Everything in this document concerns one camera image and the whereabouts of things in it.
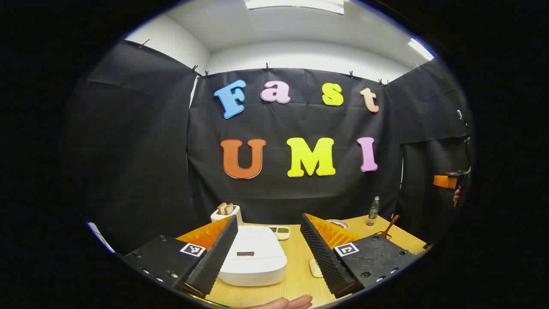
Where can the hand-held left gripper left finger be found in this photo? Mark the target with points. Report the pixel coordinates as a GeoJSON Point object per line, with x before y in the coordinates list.
{"type": "Point", "coordinates": [218, 253]}

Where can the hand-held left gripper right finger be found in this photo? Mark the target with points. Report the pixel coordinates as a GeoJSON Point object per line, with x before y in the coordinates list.
{"type": "Point", "coordinates": [321, 253]}

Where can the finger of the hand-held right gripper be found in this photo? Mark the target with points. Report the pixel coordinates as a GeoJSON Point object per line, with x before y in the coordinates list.
{"type": "Point", "coordinates": [444, 181]}

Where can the white rice pile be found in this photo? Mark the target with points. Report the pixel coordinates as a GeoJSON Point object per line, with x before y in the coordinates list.
{"type": "Point", "coordinates": [315, 267]}

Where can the white rice cooker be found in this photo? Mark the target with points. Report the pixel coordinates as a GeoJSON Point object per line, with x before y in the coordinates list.
{"type": "Point", "coordinates": [257, 244]}

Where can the brown wooden spoon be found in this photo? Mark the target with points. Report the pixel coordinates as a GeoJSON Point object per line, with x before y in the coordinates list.
{"type": "Point", "coordinates": [389, 225]}

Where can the white round plate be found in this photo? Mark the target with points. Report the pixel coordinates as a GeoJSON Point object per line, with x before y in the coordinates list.
{"type": "Point", "coordinates": [331, 222]}

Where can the white toaster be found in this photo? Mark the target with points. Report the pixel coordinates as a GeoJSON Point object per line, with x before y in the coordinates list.
{"type": "Point", "coordinates": [236, 214]}

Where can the toast slice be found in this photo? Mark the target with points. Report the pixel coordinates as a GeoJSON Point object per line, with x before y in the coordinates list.
{"type": "Point", "coordinates": [229, 208]}
{"type": "Point", "coordinates": [221, 209]}

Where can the small white condiment dish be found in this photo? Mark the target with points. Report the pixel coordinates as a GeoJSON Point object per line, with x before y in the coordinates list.
{"type": "Point", "coordinates": [281, 232]}

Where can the clear plastic water bottle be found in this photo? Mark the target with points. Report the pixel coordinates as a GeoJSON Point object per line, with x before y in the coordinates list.
{"type": "Point", "coordinates": [374, 209]}

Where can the black backdrop cloth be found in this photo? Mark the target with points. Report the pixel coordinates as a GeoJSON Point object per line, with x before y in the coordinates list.
{"type": "Point", "coordinates": [137, 150]}

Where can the small ceiling light panel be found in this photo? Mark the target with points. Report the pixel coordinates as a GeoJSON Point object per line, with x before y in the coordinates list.
{"type": "Point", "coordinates": [420, 48]}

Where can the large ceiling light panel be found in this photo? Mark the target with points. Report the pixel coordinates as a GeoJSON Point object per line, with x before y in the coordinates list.
{"type": "Point", "coordinates": [296, 4]}

